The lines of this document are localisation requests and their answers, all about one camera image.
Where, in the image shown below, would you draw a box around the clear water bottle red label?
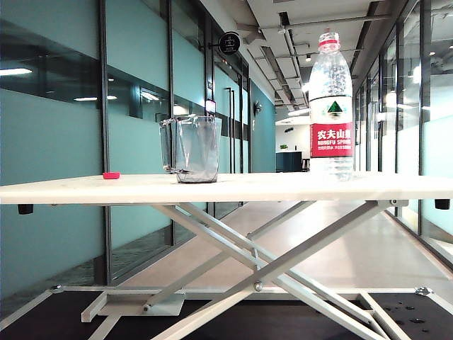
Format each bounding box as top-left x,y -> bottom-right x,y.
309,32 -> 355,182

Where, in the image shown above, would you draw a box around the clear glass mug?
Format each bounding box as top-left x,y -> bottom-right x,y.
159,115 -> 223,184

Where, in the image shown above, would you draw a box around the dark blue counter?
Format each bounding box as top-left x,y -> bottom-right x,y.
275,152 -> 302,174

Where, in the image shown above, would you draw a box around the round black hanging sign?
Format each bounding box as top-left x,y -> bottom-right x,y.
208,31 -> 241,55

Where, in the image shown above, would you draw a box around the black base board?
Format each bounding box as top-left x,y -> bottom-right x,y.
0,290 -> 453,340

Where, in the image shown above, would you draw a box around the long black door handle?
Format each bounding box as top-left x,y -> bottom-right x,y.
225,87 -> 236,174

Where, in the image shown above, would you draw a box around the white scissor lift table frame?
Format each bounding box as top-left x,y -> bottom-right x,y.
0,199 -> 453,340

